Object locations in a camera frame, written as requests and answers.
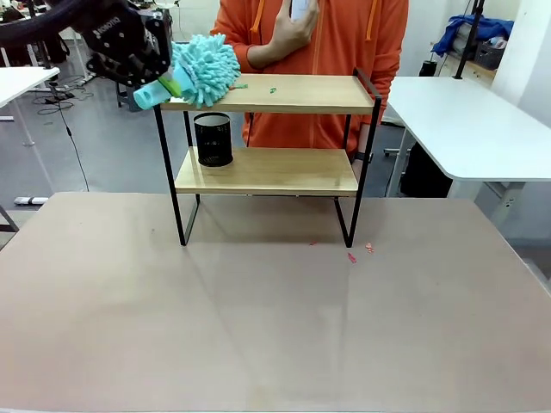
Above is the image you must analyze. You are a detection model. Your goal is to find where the grey plastic stool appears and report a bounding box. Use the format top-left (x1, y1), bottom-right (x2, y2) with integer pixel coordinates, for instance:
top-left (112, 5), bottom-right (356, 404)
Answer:
top-left (115, 79), bottom-right (141, 114)

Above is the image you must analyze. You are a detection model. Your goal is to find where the two-tier wooden black-frame shelf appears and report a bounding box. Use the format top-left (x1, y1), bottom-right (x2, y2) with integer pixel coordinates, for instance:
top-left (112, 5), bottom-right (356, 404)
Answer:
top-left (152, 67), bottom-right (383, 250)

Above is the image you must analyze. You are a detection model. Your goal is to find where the black mesh pen holder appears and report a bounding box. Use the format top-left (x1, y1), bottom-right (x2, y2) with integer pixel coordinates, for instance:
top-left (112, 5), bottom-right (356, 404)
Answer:
top-left (193, 112), bottom-right (234, 169)

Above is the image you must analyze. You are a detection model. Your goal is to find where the person's right forearm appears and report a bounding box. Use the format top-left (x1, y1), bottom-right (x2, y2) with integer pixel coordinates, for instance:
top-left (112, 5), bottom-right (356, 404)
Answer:
top-left (246, 40), bottom-right (285, 71)

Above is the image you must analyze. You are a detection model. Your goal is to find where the small white table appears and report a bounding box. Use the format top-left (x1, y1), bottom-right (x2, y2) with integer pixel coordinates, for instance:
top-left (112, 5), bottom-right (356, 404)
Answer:
top-left (0, 66), bottom-right (61, 148)

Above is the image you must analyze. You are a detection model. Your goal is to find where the large white table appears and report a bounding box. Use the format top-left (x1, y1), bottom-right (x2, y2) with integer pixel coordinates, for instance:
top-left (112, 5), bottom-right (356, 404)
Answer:
top-left (381, 76), bottom-right (551, 199)

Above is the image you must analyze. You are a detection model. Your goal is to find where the person's right hand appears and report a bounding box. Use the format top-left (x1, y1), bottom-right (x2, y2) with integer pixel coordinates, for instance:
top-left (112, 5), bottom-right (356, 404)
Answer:
top-left (268, 0), bottom-right (321, 62)

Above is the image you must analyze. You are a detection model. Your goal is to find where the black backpack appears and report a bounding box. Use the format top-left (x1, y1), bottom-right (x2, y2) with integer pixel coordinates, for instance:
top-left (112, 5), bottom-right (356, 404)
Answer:
top-left (42, 36), bottom-right (71, 65)

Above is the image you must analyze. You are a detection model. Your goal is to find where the black bag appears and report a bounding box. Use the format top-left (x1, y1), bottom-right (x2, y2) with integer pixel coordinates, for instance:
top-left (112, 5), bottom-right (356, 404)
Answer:
top-left (399, 141), bottom-right (454, 200)

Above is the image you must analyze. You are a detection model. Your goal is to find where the black tripod stand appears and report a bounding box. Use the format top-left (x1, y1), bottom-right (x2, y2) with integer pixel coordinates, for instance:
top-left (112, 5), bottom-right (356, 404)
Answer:
top-left (454, 0), bottom-right (484, 81)

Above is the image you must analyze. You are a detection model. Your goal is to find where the teal microfiber duster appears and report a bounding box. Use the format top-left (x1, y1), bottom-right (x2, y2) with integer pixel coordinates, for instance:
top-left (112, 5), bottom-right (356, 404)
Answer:
top-left (132, 34), bottom-right (242, 112)

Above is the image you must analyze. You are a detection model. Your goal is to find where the white rectangular electronic device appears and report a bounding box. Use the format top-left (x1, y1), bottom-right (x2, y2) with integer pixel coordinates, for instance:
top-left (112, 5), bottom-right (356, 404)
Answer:
top-left (288, 0), bottom-right (318, 22)

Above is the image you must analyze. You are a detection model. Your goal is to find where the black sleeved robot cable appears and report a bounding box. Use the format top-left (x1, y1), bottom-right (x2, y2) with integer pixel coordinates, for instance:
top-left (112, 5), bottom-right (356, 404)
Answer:
top-left (0, 0), bottom-right (90, 49)

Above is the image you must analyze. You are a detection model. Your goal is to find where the blue cloth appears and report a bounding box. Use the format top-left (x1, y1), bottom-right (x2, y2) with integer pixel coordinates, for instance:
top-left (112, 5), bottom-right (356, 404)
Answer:
top-left (431, 14), bottom-right (515, 59)

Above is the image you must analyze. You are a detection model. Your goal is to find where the grey storage crate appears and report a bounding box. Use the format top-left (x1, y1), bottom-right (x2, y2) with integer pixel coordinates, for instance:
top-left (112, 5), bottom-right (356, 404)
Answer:
top-left (473, 37), bottom-right (505, 66)

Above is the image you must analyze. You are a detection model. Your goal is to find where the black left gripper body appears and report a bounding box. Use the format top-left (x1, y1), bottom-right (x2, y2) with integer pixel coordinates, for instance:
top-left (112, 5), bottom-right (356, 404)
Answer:
top-left (71, 0), bottom-right (150, 59)

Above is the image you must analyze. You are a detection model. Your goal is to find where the person in orange hoodie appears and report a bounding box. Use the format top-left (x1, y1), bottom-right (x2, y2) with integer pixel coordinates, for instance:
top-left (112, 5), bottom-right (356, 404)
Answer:
top-left (209, 0), bottom-right (410, 163)

